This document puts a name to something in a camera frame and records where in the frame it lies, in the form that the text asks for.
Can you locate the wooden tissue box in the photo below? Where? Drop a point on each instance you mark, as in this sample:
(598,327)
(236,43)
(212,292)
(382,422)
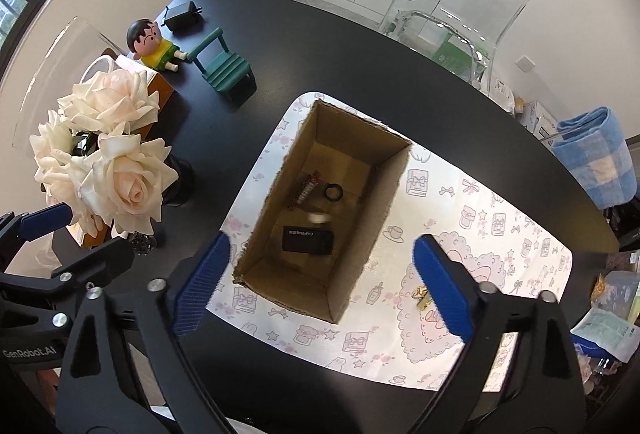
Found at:
(162,96)

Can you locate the green carton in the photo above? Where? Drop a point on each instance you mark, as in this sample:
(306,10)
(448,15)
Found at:
(450,56)

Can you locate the gold hair clip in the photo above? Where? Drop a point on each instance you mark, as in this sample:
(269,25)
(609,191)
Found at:
(422,299)

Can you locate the black rectangular case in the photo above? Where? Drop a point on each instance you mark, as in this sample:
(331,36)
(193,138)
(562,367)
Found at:
(307,241)

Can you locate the blue checked blanket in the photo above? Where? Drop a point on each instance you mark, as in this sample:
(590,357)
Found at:
(595,163)

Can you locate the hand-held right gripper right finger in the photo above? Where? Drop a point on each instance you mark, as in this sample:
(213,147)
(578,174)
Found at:
(445,286)

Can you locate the white printed table mat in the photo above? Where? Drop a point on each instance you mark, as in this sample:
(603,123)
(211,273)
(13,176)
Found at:
(450,204)

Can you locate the cartoon boy figurine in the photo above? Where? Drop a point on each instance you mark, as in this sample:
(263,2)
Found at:
(155,51)

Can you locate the white carton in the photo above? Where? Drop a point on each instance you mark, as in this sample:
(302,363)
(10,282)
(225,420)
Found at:
(502,93)
(540,118)

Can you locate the green miniature chair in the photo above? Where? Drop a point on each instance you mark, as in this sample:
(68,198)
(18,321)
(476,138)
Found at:
(225,68)

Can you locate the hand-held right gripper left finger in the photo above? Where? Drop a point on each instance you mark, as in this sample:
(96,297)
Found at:
(200,284)

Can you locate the red candy packet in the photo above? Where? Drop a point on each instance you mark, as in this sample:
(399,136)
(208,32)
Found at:
(304,190)

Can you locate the white wall socket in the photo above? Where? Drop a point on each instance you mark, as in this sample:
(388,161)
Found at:
(525,63)

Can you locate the orange snack bag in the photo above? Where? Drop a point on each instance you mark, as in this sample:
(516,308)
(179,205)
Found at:
(601,289)

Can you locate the black vase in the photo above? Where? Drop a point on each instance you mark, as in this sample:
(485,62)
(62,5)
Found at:
(180,184)

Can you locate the cream artificial rose bouquet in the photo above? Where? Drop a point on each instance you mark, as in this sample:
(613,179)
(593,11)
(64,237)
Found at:
(130,184)

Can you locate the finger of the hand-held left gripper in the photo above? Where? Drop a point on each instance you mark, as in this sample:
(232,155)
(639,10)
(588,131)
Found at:
(47,219)
(100,261)

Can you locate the black desktop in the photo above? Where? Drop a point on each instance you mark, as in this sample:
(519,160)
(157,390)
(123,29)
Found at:
(310,43)

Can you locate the black power adapter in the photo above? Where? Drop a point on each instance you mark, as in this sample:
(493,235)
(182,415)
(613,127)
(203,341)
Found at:
(180,16)

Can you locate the brown cardboard box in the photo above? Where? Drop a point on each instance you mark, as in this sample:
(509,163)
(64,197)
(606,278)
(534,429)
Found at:
(385,194)

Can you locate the crystal knob ornament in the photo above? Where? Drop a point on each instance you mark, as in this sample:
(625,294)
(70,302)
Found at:
(143,244)

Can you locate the white rectangular bar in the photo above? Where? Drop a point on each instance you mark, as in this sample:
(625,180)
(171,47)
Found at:
(318,216)

